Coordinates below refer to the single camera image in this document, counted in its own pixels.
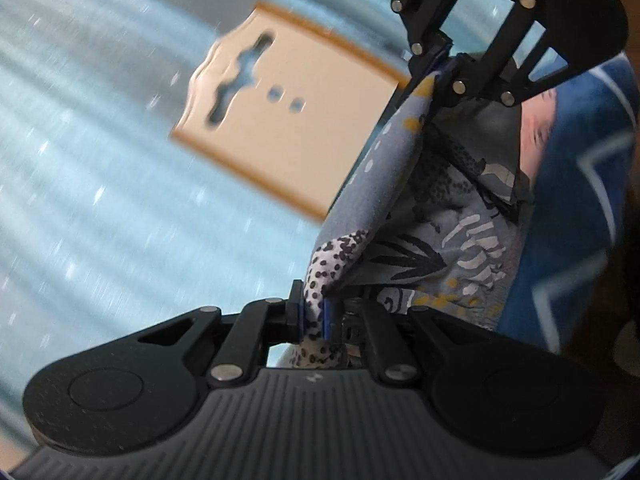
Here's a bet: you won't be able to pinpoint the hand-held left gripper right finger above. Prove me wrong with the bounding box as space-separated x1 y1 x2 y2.
322 297 552 388

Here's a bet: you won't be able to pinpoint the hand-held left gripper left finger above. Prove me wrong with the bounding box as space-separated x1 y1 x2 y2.
115 280 306 390

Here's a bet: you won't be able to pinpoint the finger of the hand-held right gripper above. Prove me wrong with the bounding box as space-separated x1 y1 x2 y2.
439 0 572 109
392 0 472 74

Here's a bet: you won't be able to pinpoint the dark blue patterned cloth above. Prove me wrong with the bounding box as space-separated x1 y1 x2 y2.
492 55 640 356

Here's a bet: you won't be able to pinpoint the blue patterned pants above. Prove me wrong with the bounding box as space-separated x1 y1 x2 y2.
287 50 538 371

